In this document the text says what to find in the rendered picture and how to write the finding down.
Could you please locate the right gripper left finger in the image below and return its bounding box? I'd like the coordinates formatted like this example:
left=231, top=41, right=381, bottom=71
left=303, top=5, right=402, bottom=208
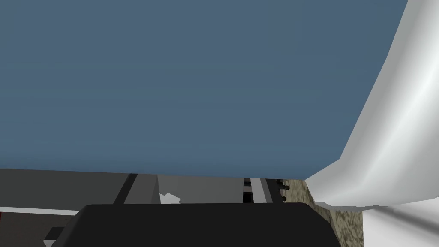
left=113, top=173, right=161, bottom=205

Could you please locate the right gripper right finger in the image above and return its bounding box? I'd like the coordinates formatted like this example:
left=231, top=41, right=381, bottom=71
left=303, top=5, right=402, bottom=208
left=242, top=178, right=285, bottom=204

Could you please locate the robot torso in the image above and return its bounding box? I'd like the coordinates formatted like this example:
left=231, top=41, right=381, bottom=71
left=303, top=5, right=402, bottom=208
left=304, top=0, right=439, bottom=247

